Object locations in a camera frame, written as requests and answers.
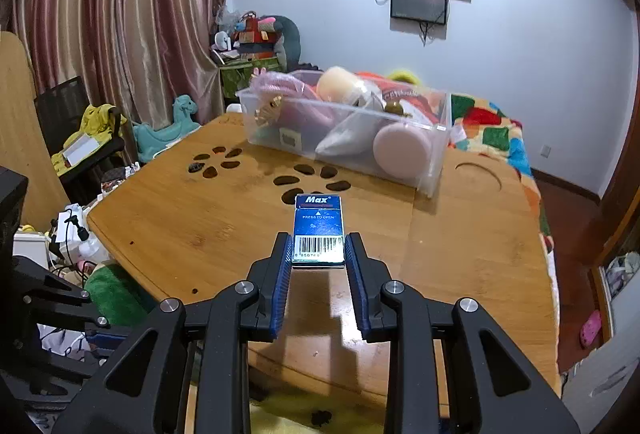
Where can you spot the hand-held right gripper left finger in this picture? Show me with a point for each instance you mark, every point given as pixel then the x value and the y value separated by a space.
pixel 282 284

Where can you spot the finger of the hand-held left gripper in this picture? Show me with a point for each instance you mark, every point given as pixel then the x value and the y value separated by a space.
pixel 60 286
pixel 50 374

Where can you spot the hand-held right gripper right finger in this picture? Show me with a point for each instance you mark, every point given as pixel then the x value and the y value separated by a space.
pixel 356 284

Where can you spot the blue staples box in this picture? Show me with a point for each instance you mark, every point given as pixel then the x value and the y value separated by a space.
pixel 318 224

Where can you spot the pink round box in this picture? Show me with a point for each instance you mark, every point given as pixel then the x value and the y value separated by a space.
pixel 402 152

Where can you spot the clear plastic storage box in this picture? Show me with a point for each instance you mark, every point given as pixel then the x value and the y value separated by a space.
pixel 435 164

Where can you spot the white cloth pouch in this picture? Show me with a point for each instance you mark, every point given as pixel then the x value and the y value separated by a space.
pixel 350 134

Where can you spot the gold shiny pouch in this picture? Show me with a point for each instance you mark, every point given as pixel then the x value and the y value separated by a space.
pixel 270 110

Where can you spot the peach round sponge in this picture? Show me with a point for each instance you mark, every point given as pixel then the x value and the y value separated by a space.
pixel 340 84

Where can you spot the wooden desktop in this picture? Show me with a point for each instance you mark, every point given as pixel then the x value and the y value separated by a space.
pixel 200 234

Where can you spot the white power strip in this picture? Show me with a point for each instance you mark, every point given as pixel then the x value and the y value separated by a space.
pixel 67 234

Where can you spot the green plush toy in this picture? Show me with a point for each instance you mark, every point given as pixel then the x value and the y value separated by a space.
pixel 115 294

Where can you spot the leaning wooden board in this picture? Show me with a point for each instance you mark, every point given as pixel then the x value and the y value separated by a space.
pixel 20 124

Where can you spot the black chair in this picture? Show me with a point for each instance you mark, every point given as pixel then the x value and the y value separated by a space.
pixel 65 99

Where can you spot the yellow cloth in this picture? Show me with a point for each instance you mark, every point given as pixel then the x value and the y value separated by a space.
pixel 100 119

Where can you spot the teal rocking horse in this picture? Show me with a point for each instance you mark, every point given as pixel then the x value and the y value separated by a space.
pixel 165 134

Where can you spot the colourful patchwork blanket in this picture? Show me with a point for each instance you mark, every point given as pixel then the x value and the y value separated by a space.
pixel 500 134

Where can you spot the green storage box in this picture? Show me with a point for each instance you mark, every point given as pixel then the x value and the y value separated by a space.
pixel 245 74

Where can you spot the pink striped curtain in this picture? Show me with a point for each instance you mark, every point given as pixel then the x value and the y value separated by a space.
pixel 125 14

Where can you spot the pink slipper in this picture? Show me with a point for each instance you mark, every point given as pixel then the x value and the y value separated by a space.
pixel 591 326

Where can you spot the pile of plush toys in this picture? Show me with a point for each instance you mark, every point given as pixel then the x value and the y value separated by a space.
pixel 255 32

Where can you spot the wall socket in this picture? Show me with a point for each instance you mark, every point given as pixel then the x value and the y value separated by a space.
pixel 545 150

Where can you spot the small wall monitor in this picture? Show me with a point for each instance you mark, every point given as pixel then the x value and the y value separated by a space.
pixel 419 0

